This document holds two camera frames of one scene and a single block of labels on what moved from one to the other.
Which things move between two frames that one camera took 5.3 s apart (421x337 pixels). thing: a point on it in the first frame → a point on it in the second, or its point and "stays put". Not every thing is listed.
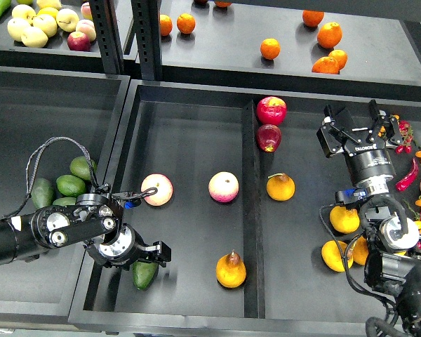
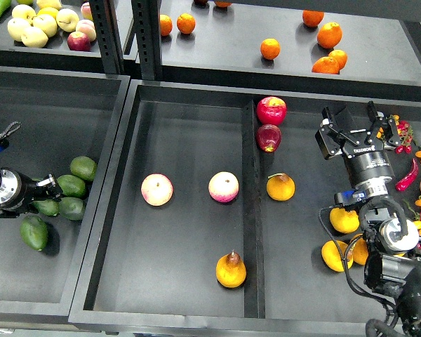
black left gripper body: (118, 248) → (17, 197)
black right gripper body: (366, 156) stays put
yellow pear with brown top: (231, 269) stays put
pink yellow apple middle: (224, 187) stays put
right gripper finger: (386, 126) stays put
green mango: (143, 274) → (49, 207)
